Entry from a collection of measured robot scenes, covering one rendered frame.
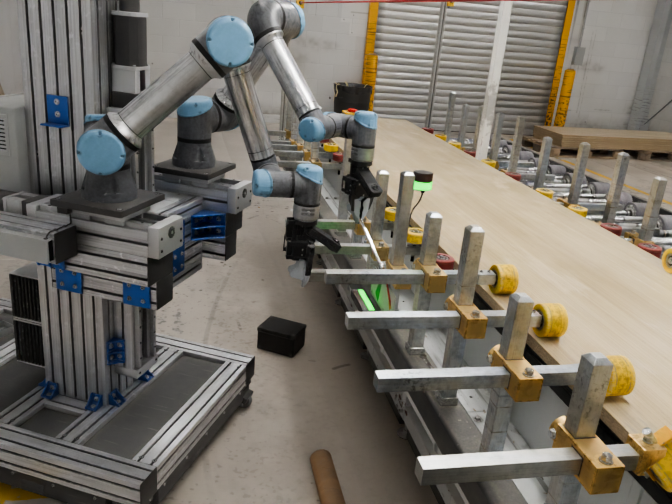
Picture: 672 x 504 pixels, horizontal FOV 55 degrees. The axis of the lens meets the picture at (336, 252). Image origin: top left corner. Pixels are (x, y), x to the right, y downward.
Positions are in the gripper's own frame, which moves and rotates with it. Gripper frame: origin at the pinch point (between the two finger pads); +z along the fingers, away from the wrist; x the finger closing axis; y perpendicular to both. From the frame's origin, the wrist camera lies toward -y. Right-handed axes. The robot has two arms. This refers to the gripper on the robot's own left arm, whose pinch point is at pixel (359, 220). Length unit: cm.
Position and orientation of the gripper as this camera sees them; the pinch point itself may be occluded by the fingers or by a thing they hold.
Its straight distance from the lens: 214.0
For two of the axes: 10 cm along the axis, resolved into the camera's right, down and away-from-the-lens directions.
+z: -0.9, 9.4, 3.4
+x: -8.5, 1.1, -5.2
